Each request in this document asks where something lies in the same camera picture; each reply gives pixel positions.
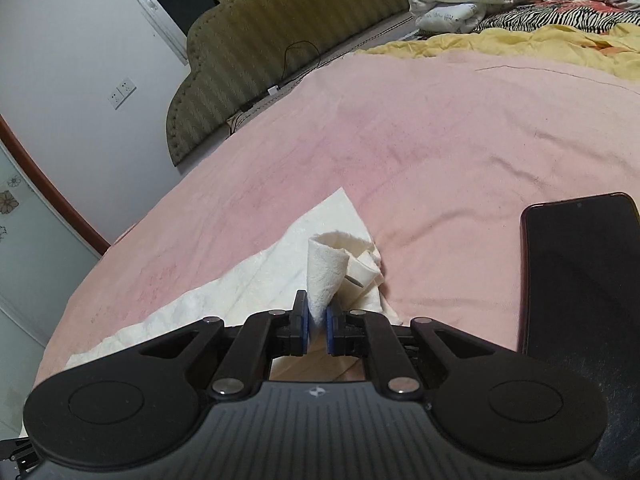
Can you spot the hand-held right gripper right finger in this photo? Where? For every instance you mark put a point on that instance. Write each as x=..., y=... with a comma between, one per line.
x=330, y=332

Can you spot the brown curved door frame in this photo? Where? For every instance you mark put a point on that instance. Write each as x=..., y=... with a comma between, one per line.
x=50, y=185

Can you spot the black smartphone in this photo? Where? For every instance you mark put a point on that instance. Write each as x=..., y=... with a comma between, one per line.
x=585, y=270

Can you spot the olive green headboard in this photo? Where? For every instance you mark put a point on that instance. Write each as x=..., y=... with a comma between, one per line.
x=280, y=35

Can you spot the zebra floral blanket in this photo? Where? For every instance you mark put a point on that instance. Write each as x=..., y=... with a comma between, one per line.
x=560, y=10

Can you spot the white wall socket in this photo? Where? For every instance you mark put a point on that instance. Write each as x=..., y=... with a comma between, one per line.
x=122, y=92

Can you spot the dark cloth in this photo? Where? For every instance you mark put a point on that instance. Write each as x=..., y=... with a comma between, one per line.
x=622, y=410

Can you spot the white towel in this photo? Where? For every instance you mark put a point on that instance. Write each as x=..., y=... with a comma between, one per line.
x=280, y=280

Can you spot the yellow blanket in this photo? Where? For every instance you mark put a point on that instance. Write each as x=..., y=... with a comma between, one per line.
x=550, y=42

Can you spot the pink blanket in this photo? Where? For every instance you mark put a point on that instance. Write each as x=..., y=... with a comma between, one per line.
x=450, y=150

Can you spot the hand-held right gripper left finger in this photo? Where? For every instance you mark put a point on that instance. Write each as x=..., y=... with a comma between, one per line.
x=303, y=327

